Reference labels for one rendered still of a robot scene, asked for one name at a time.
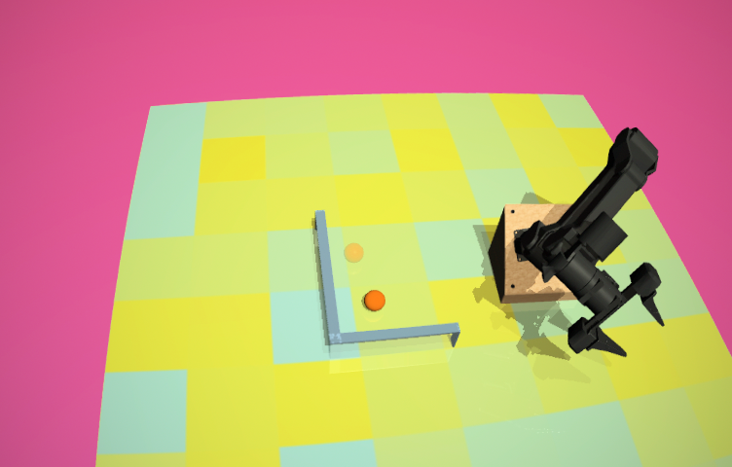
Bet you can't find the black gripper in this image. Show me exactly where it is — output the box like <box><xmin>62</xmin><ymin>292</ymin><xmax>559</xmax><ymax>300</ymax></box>
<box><xmin>567</xmin><ymin>262</ymin><xmax>665</xmax><ymax>357</ymax></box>

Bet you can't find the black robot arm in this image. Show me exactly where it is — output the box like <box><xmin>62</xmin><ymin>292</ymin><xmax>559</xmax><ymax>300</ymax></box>
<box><xmin>513</xmin><ymin>127</ymin><xmax>659</xmax><ymax>293</ymax></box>

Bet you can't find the low clear l-shaped wall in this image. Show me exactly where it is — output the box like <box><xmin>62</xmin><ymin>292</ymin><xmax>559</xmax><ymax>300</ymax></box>
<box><xmin>315</xmin><ymin>220</ymin><xmax>458</xmax><ymax>360</ymax></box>

